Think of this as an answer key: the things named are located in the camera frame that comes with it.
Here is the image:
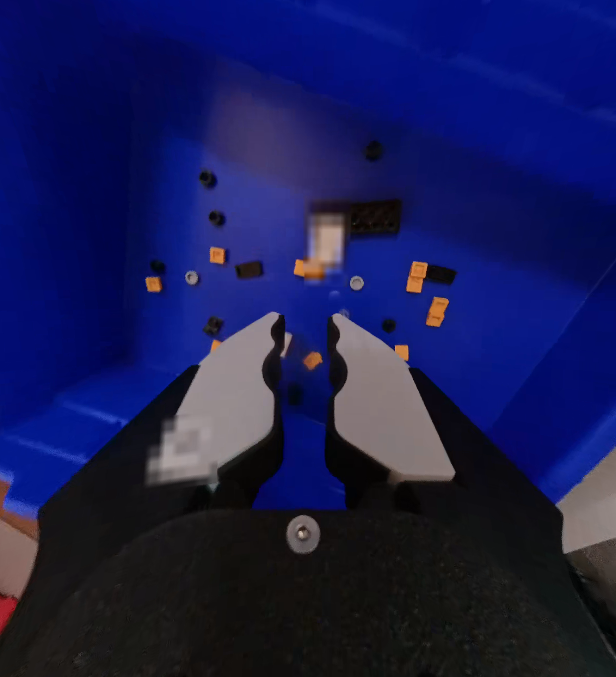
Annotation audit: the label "scattered small lego pieces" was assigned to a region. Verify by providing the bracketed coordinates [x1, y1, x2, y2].
[144, 140, 458, 408]

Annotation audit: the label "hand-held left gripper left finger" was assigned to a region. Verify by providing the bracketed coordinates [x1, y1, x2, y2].
[173, 312, 287, 507]

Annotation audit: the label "blue plastic bin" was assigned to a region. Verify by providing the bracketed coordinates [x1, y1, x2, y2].
[0, 0, 616, 519]

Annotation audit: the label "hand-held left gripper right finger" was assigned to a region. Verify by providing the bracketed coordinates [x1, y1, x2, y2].
[325, 313, 457, 508]

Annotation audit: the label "black lego plate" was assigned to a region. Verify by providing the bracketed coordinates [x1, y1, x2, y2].
[350, 200, 402, 237]

